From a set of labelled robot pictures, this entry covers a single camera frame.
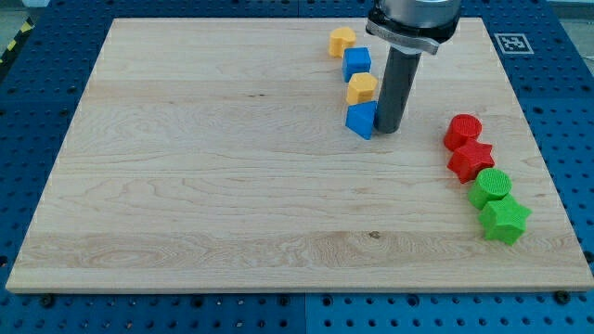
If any blue triangle block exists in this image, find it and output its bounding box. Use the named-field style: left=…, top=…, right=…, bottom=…
left=345, top=101, right=377, bottom=140

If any blue cube block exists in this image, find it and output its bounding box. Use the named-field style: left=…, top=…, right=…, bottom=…
left=342, top=47, right=371, bottom=83

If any wooden board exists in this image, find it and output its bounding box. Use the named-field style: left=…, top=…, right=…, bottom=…
left=6, top=18, right=593, bottom=294

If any green star block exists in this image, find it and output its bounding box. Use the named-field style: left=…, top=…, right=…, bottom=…
left=478, top=194, right=532, bottom=246

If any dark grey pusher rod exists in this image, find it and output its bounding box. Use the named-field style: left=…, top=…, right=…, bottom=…
left=374, top=47, right=420, bottom=134

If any green cylinder block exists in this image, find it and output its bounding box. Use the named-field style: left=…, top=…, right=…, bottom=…
left=468, top=168, right=512, bottom=210

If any yellow hexagon block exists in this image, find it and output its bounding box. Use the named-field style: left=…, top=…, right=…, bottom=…
left=345, top=72, right=378, bottom=105

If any black bolt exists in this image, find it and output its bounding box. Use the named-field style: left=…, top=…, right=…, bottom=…
left=553, top=290, right=572, bottom=305
left=39, top=294, right=56, bottom=309

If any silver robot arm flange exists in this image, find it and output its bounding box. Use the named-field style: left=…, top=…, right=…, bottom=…
left=366, top=0, right=461, bottom=55

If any red cylinder block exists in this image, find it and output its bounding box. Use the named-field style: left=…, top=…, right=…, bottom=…
left=443, top=114, right=483, bottom=151

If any black bolt left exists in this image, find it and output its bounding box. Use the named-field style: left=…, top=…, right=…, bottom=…
left=39, top=294, right=56, bottom=309

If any red star block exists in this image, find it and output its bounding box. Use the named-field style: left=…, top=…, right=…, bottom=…
left=446, top=139, right=495, bottom=184

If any yellow black hazard tape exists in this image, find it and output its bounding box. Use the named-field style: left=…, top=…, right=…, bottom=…
left=1, top=17, right=35, bottom=67

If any yellow heart block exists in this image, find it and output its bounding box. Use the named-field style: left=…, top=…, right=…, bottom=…
left=328, top=26, right=356, bottom=58

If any white fiducial marker tag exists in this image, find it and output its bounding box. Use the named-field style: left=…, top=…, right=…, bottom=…
left=495, top=32, right=534, bottom=55

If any black bolt right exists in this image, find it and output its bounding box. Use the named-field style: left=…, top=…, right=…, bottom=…
left=553, top=290, right=572, bottom=305

